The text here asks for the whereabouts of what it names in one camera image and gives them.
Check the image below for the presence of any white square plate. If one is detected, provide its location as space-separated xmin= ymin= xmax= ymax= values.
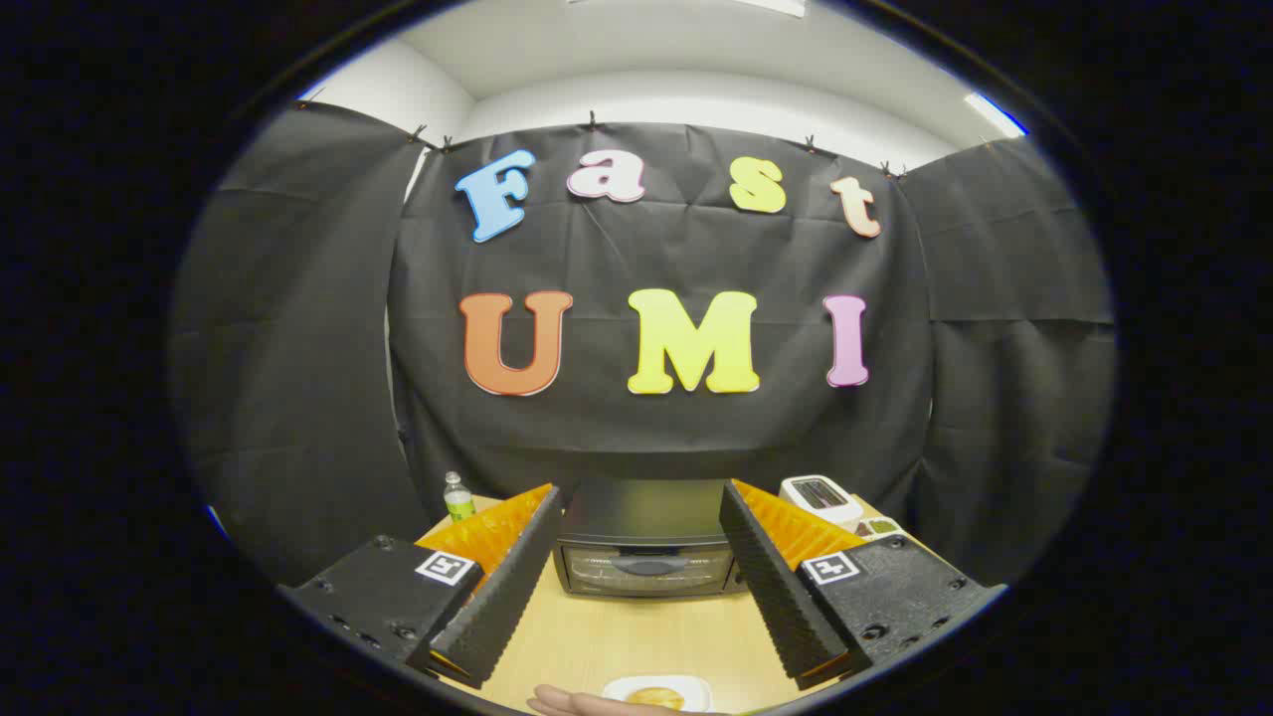
xmin=602 ymin=675 xmax=713 ymax=715

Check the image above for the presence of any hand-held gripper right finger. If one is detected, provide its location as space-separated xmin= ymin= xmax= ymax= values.
xmin=719 ymin=478 xmax=1007 ymax=691

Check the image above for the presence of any black toaster oven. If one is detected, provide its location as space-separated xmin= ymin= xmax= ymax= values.
xmin=552 ymin=477 xmax=749 ymax=599

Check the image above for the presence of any ceiling light panel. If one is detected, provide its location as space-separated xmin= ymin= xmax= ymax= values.
xmin=963 ymin=91 xmax=1028 ymax=139

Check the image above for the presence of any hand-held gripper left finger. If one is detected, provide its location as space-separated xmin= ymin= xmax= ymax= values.
xmin=278 ymin=484 xmax=563 ymax=689

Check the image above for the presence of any white slot toaster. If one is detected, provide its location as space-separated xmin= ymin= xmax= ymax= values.
xmin=779 ymin=474 xmax=866 ymax=533

